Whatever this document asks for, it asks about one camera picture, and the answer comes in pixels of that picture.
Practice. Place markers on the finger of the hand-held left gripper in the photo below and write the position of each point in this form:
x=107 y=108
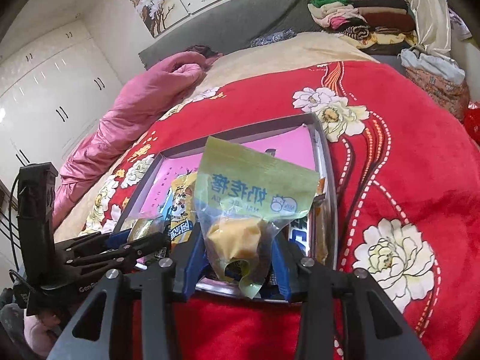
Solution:
x=142 y=245
x=118 y=240

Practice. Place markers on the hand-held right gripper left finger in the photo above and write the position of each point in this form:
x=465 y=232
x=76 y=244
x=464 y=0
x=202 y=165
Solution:
x=187 y=266

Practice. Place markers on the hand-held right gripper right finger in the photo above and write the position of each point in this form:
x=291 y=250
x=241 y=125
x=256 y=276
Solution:
x=281 y=270

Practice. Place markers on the clear packet round pastry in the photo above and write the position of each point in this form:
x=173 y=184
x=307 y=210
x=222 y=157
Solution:
x=144 y=227

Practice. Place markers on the brown chocolate bar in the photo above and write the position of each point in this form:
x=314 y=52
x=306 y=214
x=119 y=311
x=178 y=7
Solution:
x=300 y=232

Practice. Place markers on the yellow cartoon snack packet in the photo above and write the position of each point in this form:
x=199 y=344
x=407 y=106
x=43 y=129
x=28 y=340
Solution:
x=182 y=210

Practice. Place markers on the orange rice cracker packet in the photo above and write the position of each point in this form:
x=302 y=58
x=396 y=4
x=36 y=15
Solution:
x=320 y=228

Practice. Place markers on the green clear candy packet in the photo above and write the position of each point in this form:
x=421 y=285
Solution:
x=255 y=191

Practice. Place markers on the dark shallow cardboard box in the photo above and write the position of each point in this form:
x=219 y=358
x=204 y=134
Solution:
x=326 y=180

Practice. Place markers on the pink quilt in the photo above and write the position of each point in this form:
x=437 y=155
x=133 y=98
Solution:
x=123 y=120

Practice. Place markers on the white wardrobe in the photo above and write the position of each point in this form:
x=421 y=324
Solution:
x=48 y=90

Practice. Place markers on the red floral blanket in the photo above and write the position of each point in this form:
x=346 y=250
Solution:
x=393 y=176

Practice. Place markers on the dark maroon cloth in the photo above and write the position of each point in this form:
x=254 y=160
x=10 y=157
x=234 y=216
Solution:
x=204 y=50

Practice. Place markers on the beige bed sheet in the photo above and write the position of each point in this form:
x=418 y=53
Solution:
x=281 y=52

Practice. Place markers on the blue patterned cloth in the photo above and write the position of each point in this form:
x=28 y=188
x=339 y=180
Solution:
x=273 y=38

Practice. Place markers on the floral fabric basket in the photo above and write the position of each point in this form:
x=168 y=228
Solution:
x=442 y=90

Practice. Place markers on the red bag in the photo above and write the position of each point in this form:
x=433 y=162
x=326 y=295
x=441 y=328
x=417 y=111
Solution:
x=473 y=120

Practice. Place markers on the grey headboard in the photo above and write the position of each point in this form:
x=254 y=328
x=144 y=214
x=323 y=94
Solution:
x=243 y=18

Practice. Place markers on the light blue cloth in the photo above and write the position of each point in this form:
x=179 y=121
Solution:
x=431 y=63

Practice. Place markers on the stack of folded clothes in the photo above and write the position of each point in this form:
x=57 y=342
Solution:
x=375 y=11

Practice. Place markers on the cream curtain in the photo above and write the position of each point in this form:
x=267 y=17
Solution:
x=427 y=7

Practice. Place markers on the pile of clothes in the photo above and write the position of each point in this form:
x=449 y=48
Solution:
x=459 y=24

